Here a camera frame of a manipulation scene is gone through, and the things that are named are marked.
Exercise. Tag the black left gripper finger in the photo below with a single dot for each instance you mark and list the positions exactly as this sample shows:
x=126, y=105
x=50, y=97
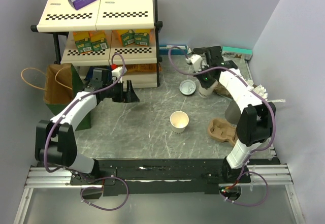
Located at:
x=129, y=90
x=131, y=98

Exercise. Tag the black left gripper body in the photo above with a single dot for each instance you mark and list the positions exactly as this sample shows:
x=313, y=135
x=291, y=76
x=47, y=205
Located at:
x=116, y=92

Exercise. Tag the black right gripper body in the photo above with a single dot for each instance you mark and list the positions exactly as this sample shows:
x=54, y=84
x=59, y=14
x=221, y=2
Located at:
x=204, y=77

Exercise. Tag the white plastic cup lid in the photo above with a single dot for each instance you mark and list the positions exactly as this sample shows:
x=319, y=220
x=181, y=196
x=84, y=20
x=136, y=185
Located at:
x=205, y=92

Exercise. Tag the brown green paper bag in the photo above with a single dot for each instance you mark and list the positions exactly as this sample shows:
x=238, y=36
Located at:
x=62, y=83

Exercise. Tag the white paper coffee cup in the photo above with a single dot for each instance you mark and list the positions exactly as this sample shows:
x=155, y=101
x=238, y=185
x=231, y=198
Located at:
x=179, y=121

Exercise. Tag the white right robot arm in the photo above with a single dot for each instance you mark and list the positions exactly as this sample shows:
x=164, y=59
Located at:
x=257, y=117

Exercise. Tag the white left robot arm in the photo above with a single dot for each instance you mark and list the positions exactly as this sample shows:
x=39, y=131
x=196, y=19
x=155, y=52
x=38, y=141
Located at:
x=55, y=138

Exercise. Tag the brown kraft coffee pouch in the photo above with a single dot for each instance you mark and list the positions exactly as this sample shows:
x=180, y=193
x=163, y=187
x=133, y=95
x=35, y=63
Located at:
x=222, y=91

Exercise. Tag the blue snack bag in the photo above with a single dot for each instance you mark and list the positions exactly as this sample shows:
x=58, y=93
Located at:
x=89, y=74

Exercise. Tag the teal flat box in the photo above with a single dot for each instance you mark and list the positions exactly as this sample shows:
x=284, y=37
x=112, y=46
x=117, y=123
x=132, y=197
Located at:
x=231, y=52

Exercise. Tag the black flat box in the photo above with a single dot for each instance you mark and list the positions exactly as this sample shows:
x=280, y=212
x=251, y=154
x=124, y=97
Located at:
x=199, y=51

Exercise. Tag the orange snack bag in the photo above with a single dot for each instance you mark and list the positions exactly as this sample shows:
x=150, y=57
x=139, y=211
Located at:
x=149, y=67

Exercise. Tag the white cup lid stack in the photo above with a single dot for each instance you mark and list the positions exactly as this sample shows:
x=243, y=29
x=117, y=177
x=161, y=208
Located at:
x=187, y=87

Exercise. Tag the green yellow carton far left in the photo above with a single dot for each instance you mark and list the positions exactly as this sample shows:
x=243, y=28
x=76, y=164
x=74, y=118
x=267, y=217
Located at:
x=82, y=41

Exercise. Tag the metal straw holder cup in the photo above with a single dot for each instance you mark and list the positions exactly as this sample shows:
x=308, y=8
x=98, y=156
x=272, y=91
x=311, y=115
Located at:
x=233, y=113

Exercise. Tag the beige three-tier shelf rack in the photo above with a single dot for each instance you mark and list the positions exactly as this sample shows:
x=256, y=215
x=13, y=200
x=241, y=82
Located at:
x=60, y=19

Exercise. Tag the brown pulp cup carrier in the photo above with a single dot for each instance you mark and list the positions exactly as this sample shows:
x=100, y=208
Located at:
x=222, y=131

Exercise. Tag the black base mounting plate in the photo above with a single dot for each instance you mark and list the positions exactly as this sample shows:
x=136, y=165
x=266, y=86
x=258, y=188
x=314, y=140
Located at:
x=160, y=176

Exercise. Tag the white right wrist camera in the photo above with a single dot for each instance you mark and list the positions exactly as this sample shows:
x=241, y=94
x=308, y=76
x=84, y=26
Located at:
x=196, y=62

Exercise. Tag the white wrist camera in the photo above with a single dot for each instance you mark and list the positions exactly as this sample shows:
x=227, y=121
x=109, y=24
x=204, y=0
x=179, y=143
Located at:
x=118, y=72
x=196, y=62

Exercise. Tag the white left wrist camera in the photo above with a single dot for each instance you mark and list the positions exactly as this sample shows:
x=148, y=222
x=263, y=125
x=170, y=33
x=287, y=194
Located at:
x=118, y=72

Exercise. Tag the aluminium rail frame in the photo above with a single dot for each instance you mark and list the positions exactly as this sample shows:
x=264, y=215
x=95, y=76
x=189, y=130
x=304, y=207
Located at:
x=50, y=198

